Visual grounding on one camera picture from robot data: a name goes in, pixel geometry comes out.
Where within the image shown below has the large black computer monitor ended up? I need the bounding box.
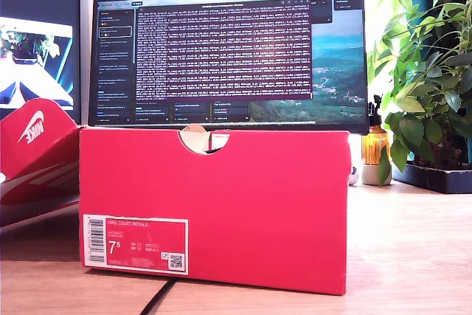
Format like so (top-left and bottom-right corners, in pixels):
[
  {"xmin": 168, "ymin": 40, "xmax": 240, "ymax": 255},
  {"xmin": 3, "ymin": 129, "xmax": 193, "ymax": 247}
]
[{"xmin": 87, "ymin": 0, "xmax": 371, "ymax": 136}]

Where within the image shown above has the black table cable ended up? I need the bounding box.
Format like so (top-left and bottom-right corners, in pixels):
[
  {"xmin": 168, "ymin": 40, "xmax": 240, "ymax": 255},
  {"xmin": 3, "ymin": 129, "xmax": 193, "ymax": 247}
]
[{"xmin": 139, "ymin": 280, "xmax": 176, "ymax": 315}]

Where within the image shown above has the black planter tray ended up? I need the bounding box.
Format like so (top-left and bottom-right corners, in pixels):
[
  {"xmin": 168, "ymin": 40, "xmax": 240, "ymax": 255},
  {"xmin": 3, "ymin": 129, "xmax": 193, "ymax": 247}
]
[{"xmin": 392, "ymin": 162, "xmax": 472, "ymax": 194}]

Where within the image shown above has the red shoebox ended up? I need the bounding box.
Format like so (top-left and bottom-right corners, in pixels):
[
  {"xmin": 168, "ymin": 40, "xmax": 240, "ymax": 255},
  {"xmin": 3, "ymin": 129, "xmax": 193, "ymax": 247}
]
[{"xmin": 0, "ymin": 97, "xmax": 351, "ymax": 297}]

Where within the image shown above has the cream round jar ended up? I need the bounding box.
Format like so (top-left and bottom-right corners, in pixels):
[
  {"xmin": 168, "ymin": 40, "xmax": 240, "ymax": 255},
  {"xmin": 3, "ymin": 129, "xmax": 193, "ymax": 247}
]
[{"xmin": 361, "ymin": 162, "xmax": 393, "ymax": 186}]

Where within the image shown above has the smaller black computer monitor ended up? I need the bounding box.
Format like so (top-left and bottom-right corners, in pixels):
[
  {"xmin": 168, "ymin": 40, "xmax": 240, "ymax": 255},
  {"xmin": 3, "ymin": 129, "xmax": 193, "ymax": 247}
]
[{"xmin": 0, "ymin": 0, "xmax": 82, "ymax": 124}]

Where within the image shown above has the green leafy houseplant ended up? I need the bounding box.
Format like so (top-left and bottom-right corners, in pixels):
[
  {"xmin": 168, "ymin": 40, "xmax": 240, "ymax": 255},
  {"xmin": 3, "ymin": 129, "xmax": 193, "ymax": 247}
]
[{"xmin": 368, "ymin": 0, "xmax": 472, "ymax": 187}]

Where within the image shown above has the amber pump bottle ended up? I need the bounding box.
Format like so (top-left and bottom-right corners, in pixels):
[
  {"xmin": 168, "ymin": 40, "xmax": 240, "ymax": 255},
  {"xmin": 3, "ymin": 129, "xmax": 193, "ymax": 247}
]
[{"xmin": 363, "ymin": 93, "xmax": 392, "ymax": 165}]

